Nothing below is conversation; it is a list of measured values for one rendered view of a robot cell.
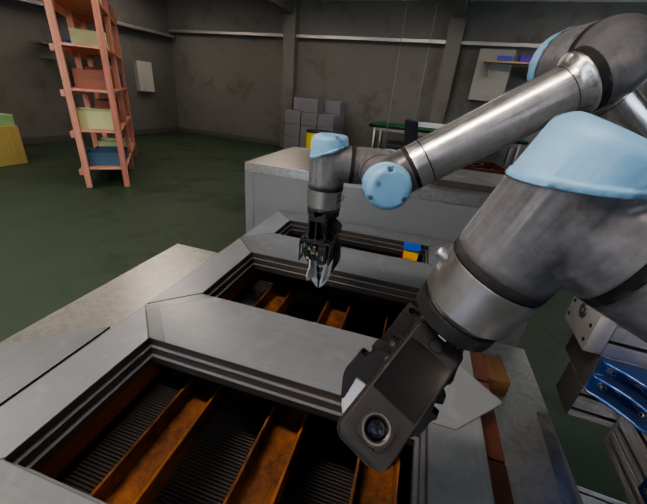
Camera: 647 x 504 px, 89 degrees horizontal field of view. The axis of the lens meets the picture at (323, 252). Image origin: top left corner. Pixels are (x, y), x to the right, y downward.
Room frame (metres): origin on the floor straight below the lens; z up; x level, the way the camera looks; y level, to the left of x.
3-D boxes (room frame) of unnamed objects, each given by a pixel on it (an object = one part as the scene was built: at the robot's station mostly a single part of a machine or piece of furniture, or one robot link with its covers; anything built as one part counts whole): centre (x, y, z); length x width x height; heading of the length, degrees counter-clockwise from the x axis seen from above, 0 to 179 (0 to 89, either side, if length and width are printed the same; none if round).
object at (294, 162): (1.59, -0.32, 1.03); 1.30 x 0.60 x 0.04; 76
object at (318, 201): (0.69, 0.00, 1.14); 0.08 x 0.08 x 0.05
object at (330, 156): (0.69, 0.00, 1.22); 0.09 x 0.08 x 0.11; 90
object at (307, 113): (8.16, 0.47, 0.61); 1.19 x 0.79 x 1.23; 72
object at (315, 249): (0.68, 0.01, 1.06); 0.09 x 0.08 x 0.12; 166
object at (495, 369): (0.68, -0.49, 0.71); 0.10 x 0.06 x 0.05; 170
